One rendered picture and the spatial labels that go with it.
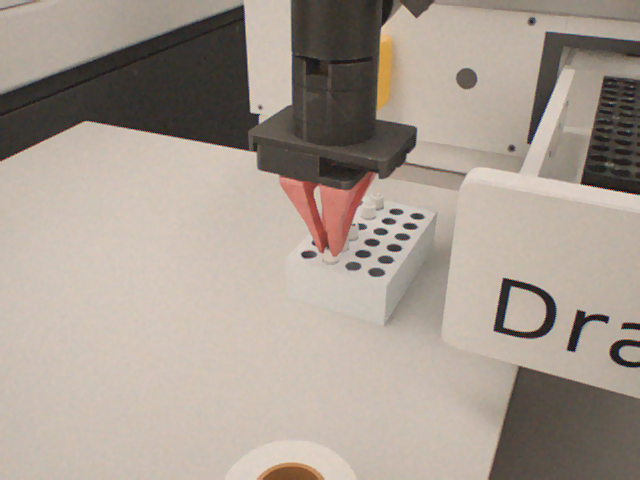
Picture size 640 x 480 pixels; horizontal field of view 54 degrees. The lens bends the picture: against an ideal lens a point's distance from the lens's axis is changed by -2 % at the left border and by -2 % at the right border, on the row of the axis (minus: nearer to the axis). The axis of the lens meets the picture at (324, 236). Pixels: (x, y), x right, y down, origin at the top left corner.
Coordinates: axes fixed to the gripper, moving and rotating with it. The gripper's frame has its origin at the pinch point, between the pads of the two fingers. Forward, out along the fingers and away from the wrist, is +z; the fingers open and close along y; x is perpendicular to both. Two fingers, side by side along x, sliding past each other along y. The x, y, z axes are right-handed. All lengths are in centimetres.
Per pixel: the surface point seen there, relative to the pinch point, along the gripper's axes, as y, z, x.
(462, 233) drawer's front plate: -11.3, -8.4, 8.3
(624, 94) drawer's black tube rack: -17.9, -8.6, -19.7
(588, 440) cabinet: -25, 38, -27
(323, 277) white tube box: 0.0, 2.3, 1.4
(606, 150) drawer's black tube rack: -17.4, -8.6, -6.5
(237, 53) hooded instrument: 59, 12, -79
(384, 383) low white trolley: -7.3, 5.3, 7.1
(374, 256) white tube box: -2.9, 1.6, -1.9
